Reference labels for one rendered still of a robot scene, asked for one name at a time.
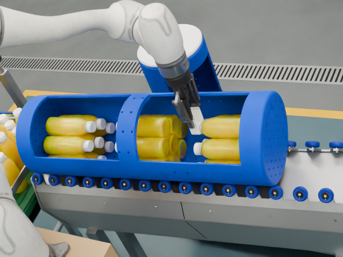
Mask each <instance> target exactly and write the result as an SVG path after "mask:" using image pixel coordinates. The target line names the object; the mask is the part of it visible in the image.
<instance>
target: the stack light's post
mask: <svg viewBox="0 0 343 257"><path fill-rule="evenodd" d="M0 81H1V83H2V84H3V86H4V87H5V89H6V90H7V92H8V93H9V95H10V96H11V98H12V100H13V101H14V103H15V104H16V106H17V107H18V108H23V107H24V105H25V104H26V103H27V100H26V98H25V97H24V95H23V94H22V92H21V90H20V89H19V87H18V86H17V84H16V82H15V81H14V79H13V77H12V76H11V74H10V73H9V71H8V70H7V69H5V70H4V73H2V74H0Z"/></svg>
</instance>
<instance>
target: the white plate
mask: <svg viewBox="0 0 343 257"><path fill-rule="evenodd" d="M178 26H179V28H180V31H181V34H182V37H183V46H184V49H185V51H186V55H187V58H188V57H190V56H191V55H192V54H193V53H195V51H196V50H197V49H198V48H199V46H200V45H201V43H202V33H201V31H200V30H199V29H198V28H197V27H195V26H192V25H189V24H178ZM137 56H138V60H139V61H140V62H141V63H142V64H143V65H145V66H148V67H155V68H157V65H156V63H155V60H154V58H153V57H152V56H151V55H149V54H148V53H147V52H146V51H145V50H144V48H143V47H141V46H140V47H139V49H138V51H137Z"/></svg>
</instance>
